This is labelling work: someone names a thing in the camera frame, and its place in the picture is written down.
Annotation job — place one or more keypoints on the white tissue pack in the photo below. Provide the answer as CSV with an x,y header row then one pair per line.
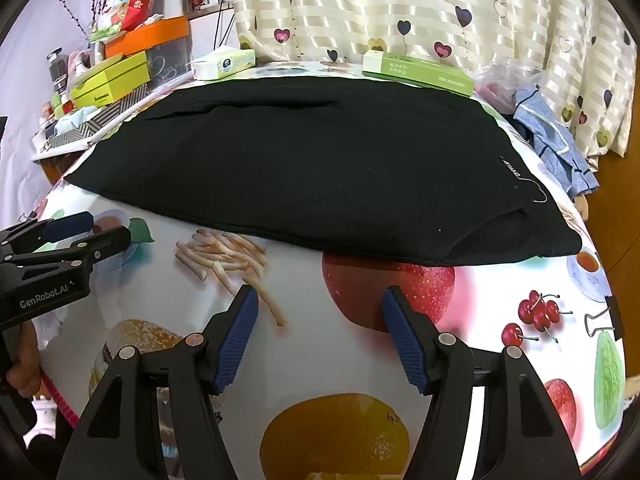
x,y
225,62

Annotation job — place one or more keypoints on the striped curtain with heart print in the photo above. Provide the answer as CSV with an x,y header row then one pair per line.
x,y
400,0

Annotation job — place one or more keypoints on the clear plastic bag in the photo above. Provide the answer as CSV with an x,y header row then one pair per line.
x,y
500,85

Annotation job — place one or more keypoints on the jar with dark lid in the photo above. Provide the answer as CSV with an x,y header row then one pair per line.
x,y
57,70

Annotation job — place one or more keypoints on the person's left hand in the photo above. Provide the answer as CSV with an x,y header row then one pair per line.
x,y
24,360

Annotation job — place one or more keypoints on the yellow-green cardboard box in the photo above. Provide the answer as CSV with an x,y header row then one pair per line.
x,y
115,82

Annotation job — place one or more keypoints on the colourful snack bag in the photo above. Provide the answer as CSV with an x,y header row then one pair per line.
x,y
110,15

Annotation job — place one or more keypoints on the wooden cabinet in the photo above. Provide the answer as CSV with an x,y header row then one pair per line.
x,y
607,185

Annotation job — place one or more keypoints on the black and white patterned box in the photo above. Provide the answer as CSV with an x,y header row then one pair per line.
x,y
75,132

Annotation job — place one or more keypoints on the decorative twigs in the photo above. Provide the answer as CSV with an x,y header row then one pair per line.
x,y
70,12

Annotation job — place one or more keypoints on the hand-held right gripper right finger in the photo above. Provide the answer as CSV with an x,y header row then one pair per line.
x,y
407,340

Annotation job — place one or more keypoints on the black binder clip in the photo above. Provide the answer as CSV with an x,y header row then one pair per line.
x,y
614,315

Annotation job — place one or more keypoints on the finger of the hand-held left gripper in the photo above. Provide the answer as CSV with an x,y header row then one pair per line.
x,y
67,223
100,242

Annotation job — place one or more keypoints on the black pants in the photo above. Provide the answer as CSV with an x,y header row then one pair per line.
x,y
300,170

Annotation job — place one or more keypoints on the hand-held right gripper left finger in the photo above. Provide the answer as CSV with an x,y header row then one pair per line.
x,y
235,340

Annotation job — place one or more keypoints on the blue garment with pale trim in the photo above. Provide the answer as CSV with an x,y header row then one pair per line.
x,y
550,130

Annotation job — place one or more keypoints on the fruit and food printed tablecloth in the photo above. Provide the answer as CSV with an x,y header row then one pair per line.
x,y
325,365

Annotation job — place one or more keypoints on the flat green box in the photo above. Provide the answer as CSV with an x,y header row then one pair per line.
x,y
415,72

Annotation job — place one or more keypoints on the round box with orange lid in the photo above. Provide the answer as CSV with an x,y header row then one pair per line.
x,y
150,35

